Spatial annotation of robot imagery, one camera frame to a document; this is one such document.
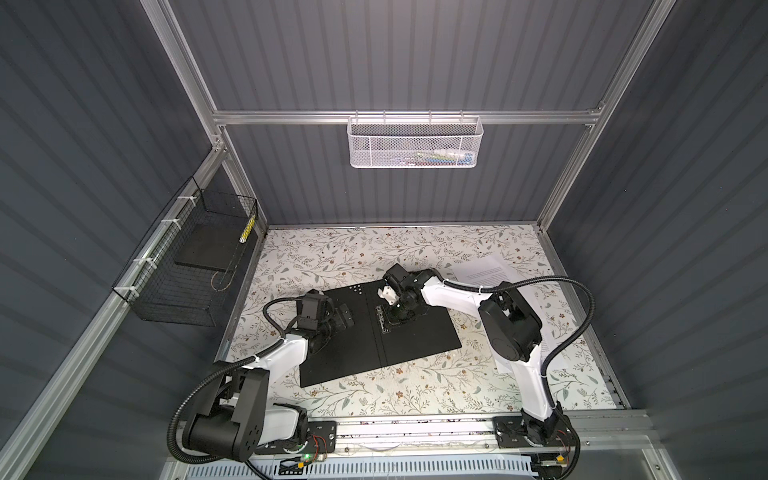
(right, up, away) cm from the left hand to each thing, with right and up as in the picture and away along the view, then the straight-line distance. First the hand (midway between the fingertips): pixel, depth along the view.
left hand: (342, 319), depth 92 cm
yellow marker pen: (-25, +27, -10) cm, 38 cm away
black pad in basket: (-30, +22, -16) cm, 41 cm away
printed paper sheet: (+50, +14, +16) cm, 54 cm away
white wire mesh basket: (+23, +63, +20) cm, 70 cm away
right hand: (+14, -3, 0) cm, 14 cm away
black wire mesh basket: (-36, +16, -19) cm, 44 cm away
